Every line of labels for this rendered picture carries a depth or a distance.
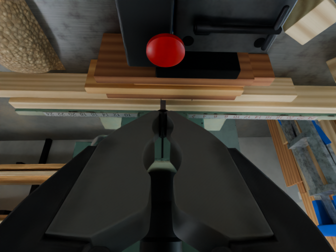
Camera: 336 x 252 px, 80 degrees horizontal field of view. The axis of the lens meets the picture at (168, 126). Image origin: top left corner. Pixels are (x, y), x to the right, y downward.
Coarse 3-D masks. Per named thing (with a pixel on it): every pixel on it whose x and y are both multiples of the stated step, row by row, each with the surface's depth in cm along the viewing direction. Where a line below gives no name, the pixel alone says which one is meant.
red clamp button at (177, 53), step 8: (152, 40) 15; (160, 40) 14; (168, 40) 14; (176, 40) 15; (152, 48) 15; (160, 48) 15; (168, 48) 15; (176, 48) 15; (184, 48) 15; (152, 56) 16; (160, 56) 16; (168, 56) 16; (176, 56) 16; (160, 64) 16; (168, 64) 16
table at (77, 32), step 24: (48, 0) 24; (72, 0) 24; (96, 0) 24; (48, 24) 27; (72, 24) 27; (96, 24) 27; (72, 48) 30; (96, 48) 30; (288, 48) 30; (312, 48) 30; (72, 72) 35; (288, 72) 35; (312, 72) 35
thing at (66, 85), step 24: (0, 72) 35; (48, 72) 35; (0, 96) 34; (24, 96) 34; (48, 96) 34; (72, 96) 34; (96, 96) 34; (240, 96) 34; (264, 96) 34; (288, 96) 34
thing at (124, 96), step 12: (108, 96) 32; (120, 96) 32; (132, 96) 32; (144, 96) 32; (156, 96) 32; (168, 96) 32; (180, 96) 32; (192, 96) 32; (204, 96) 32; (216, 96) 32; (228, 96) 32
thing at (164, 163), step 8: (144, 112) 27; (160, 144) 25; (168, 144) 25; (160, 152) 24; (168, 152) 25; (160, 160) 24; (168, 160) 24; (152, 168) 27; (160, 168) 27; (168, 168) 27
